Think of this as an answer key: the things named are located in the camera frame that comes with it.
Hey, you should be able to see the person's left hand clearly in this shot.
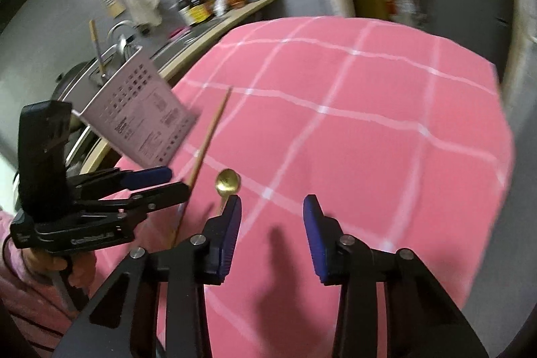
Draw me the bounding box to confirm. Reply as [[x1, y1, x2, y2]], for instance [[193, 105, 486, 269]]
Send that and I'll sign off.
[[23, 247, 98, 292]]

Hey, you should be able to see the wooden chopstick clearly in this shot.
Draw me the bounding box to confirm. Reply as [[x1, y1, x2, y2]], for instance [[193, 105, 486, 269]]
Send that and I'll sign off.
[[170, 87, 233, 250], [88, 20, 106, 76]]

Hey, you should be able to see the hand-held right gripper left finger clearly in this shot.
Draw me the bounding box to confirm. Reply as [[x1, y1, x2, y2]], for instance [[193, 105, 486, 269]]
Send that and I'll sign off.
[[63, 195, 243, 358]]

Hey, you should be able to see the gold spoon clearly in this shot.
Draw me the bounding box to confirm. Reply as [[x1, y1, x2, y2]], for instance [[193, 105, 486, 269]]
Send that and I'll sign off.
[[215, 168, 241, 216]]

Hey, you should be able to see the perforated metal utensil holder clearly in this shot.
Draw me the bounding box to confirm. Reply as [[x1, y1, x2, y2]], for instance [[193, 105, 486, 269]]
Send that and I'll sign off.
[[79, 47, 201, 168]]

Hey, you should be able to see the person's left forearm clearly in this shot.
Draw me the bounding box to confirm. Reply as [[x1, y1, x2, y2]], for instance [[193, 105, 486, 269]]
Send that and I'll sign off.
[[0, 207, 95, 352]]

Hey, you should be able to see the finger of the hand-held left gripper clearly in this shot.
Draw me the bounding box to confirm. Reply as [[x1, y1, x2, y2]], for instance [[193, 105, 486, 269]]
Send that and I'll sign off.
[[78, 181, 192, 217], [69, 166, 174, 192]]

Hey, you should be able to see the pink checkered tablecloth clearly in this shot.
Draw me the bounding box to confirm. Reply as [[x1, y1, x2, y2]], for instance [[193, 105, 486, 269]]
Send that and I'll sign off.
[[96, 16, 516, 358]]

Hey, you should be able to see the beige hanging towel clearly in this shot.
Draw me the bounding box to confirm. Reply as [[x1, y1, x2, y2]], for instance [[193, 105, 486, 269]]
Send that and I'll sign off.
[[116, 0, 162, 27]]

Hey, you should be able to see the steel sink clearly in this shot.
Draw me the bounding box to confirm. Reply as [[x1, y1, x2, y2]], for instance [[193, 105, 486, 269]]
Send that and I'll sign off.
[[150, 22, 219, 57]]

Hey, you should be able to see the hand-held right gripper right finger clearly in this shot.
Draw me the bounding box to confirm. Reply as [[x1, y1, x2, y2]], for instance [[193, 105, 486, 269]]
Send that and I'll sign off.
[[302, 194, 491, 358]]

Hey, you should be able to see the dark round pan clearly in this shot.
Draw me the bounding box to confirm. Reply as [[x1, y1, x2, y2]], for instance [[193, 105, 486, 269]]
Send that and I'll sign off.
[[49, 59, 103, 119]]

